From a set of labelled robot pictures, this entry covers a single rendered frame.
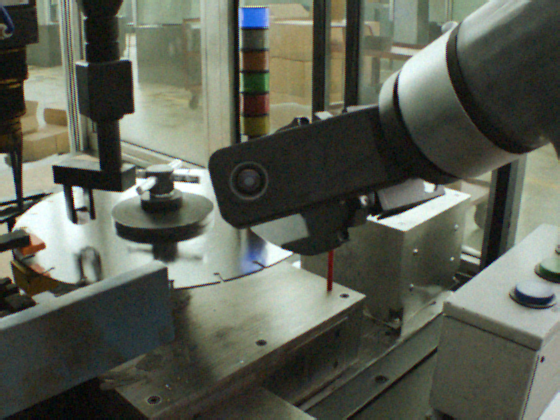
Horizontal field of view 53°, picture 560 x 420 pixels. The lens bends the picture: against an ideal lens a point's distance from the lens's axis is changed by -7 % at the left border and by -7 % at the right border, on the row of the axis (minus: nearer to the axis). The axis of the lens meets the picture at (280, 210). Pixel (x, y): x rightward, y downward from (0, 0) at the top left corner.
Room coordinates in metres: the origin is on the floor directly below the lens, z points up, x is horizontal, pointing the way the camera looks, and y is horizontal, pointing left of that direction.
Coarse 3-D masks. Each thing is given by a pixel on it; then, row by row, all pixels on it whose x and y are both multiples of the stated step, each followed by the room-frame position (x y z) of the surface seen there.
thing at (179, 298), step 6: (174, 294) 0.56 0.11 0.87; (180, 294) 0.57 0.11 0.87; (186, 294) 0.57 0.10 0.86; (192, 294) 0.58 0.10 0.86; (174, 300) 0.56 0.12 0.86; (180, 300) 0.57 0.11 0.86; (186, 300) 0.57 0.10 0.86; (192, 300) 0.58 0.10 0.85; (174, 306) 0.56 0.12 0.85; (180, 306) 0.57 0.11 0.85
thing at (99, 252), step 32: (96, 192) 0.67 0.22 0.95; (128, 192) 0.67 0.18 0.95; (192, 192) 0.67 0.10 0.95; (32, 224) 0.57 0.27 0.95; (64, 224) 0.57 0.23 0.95; (96, 224) 0.57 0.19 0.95; (224, 224) 0.57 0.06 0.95; (32, 256) 0.49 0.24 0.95; (64, 256) 0.49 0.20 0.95; (96, 256) 0.49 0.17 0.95; (128, 256) 0.49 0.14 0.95; (160, 256) 0.49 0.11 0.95; (192, 256) 0.49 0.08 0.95; (224, 256) 0.49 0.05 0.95; (256, 256) 0.49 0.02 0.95; (288, 256) 0.50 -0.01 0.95; (192, 288) 0.44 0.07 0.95
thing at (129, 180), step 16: (96, 128) 0.52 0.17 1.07; (112, 128) 0.51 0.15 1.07; (112, 144) 0.51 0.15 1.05; (64, 160) 0.55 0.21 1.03; (80, 160) 0.55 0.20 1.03; (112, 160) 0.51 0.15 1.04; (64, 176) 0.53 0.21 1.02; (80, 176) 0.52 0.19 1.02; (96, 176) 0.51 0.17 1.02; (112, 176) 0.51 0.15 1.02; (128, 176) 0.51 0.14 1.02; (64, 192) 0.54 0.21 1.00
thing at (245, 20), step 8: (240, 8) 0.87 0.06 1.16; (248, 8) 0.86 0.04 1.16; (256, 8) 0.86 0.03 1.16; (264, 8) 0.87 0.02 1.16; (240, 16) 0.87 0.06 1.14; (248, 16) 0.86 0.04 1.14; (256, 16) 0.86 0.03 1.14; (264, 16) 0.87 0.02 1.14; (240, 24) 0.87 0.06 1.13; (248, 24) 0.86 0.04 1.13; (256, 24) 0.86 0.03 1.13; (264, 24) 0.87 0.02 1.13
